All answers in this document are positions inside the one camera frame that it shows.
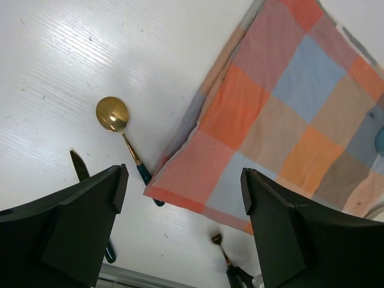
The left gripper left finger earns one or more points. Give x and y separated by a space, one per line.
60 240

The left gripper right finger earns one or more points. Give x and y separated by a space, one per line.
301 243

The gold fork green handle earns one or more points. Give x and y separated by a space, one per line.
236 276

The light blue mug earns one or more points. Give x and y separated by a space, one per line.
379 142

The orange blue checkered cloth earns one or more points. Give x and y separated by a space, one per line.
293 95

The aluminium front rail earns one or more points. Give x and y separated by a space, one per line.
113 276

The gold knife green handle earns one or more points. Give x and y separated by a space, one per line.
83 174

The gold spoon green handle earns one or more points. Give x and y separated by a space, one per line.
113 115

